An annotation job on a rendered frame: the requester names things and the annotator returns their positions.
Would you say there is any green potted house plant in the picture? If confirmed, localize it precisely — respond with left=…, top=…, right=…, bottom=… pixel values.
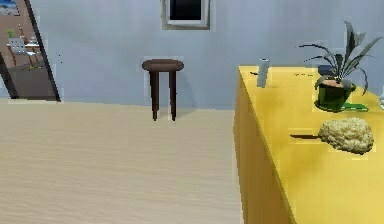
left=298, top=20, right=384, bottom=113

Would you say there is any grey metal chair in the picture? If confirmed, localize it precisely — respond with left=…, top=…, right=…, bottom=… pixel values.
left=7, top=37, right=34, bottom=66

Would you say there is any dark blue box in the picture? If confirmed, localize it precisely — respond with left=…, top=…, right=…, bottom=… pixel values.
left=317, top=64, right=335, bottom=76

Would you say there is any beige lumpy food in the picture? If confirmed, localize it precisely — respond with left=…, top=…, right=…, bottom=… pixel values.
left=318, top=117, right=375, bottom=155

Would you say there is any black door frame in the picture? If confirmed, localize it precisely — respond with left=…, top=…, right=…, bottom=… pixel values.
left=0, top=0, right=62, bottom=103

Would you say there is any yellow kitchen counter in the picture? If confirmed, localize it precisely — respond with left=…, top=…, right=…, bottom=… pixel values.
left=233, top=65, right=384, bottom=224

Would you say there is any dark brown round stool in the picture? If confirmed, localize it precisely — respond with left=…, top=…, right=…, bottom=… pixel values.
left=141, top=58, right=185, bottom=122

